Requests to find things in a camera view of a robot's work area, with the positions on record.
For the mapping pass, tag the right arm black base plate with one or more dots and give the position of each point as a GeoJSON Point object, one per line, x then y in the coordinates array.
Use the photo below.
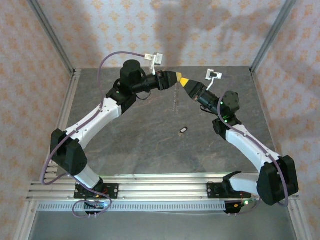
{"type": "Point", "coordinates": [212, 191]}

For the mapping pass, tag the aluminium side rail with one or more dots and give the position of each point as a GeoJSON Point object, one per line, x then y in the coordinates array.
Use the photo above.
{"type": "Point", "coordinates": [72, 87]}

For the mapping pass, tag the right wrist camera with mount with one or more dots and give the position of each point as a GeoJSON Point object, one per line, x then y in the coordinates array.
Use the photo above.
{"type": "Point", "coordinates": [214, 74]}

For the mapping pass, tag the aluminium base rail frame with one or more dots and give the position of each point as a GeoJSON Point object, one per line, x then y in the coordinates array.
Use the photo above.
{"type": "Point", "coordinates": [162, 190]}

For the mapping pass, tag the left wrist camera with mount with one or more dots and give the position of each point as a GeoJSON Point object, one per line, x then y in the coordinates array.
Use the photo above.
{"type": "Point", "coordinates": [158, 58]}

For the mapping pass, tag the grey metal lower panel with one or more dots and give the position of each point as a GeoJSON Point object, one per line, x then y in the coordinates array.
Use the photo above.
{"type": "Point", "coordinates": [162, 227]}

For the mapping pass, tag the aluminium frame leg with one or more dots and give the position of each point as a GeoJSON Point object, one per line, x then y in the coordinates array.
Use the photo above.
{"type": "Point", "coordinates": [297, 222]}
{"type": "Point", "coordinates": [26, 222]}

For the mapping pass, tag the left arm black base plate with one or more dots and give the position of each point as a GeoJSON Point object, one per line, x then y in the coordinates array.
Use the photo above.
{"type": "Point", "coordinates": [113, 191]}

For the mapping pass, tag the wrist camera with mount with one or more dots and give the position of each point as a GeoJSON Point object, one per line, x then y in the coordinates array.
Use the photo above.
{"type": "Point", "coordinates": [214, 74]}
{"type": "Point", "coordinates": [158, 58]}

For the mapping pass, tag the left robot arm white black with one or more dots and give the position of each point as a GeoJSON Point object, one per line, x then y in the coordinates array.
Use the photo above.
{"type": "Point", "coordinates": [95, 120]}

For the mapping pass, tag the right aluminium corner post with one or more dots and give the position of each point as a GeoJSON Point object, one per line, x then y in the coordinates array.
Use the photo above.
{"type": "Point", "coordinates": [273, 32]}

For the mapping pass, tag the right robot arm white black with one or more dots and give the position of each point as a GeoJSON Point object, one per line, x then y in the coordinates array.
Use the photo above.
{"type": "Point", "coordinates": [250, 147]}

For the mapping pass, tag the aluminium corner post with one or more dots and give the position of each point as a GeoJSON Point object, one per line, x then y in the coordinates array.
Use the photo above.
{"type": "Point", "coordinates": [51, 32]}
{"type": "Point", "coordinates": [273, 32]}

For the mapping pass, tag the black key tag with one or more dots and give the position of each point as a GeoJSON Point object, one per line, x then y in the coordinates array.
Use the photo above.
{"type": "Point", "coordinates": [184, 130]}

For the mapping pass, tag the left aluminium corner post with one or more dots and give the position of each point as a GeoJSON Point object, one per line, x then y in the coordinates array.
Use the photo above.
{"type": "Point", "coordinates": [51, 32]}

